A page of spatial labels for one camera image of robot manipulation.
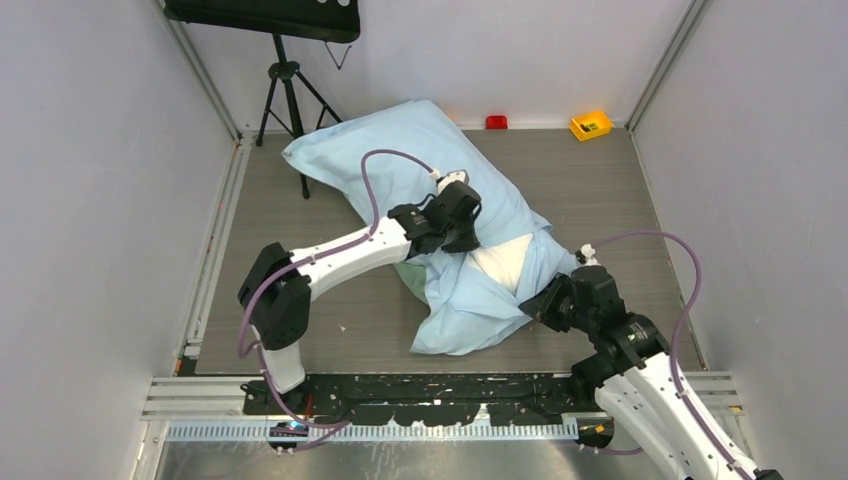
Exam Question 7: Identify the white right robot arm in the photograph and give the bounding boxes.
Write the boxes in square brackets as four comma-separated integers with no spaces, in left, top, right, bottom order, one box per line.
[520,266,781,479]

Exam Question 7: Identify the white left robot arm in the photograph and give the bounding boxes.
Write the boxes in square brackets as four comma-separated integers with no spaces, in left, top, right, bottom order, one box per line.
[237,177,481,414]

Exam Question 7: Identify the black tripod stand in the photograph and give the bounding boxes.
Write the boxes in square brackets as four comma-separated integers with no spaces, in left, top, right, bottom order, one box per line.
[255,33,344,200]

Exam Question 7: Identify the red small block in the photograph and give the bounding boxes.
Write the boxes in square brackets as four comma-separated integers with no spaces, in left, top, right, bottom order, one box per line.
[485,115,509,130]

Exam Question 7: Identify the white pillow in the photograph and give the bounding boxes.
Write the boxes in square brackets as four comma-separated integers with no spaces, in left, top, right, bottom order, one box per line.
[465,234,533,295]

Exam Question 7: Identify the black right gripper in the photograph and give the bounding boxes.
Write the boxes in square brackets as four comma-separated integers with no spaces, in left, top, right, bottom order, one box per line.
[518,272,595,333]

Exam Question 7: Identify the slotted aluminium rail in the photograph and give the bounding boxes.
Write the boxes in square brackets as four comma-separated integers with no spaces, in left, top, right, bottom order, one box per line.
[165,418,611,443]

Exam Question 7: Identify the yellow small bin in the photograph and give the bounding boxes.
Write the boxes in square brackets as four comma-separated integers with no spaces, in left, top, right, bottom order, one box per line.
[569,111,614,142]

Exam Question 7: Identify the black panel on tripod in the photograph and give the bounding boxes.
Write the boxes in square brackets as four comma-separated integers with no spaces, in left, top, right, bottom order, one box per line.
[164,0,361,44]

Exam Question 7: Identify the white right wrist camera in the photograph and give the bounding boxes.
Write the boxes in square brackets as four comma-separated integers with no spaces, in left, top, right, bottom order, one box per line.
[574,243,600,267]

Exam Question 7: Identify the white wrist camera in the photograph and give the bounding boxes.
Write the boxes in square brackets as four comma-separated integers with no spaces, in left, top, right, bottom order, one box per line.
[574,243,600,267]
[436,170,469,195]

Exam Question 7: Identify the light blue pillowcase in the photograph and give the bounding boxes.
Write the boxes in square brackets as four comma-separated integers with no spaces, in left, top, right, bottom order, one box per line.
[282,101,578,356]

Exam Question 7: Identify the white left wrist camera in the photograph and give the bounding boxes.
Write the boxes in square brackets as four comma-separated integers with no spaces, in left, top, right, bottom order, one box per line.
[436,170,469,195]

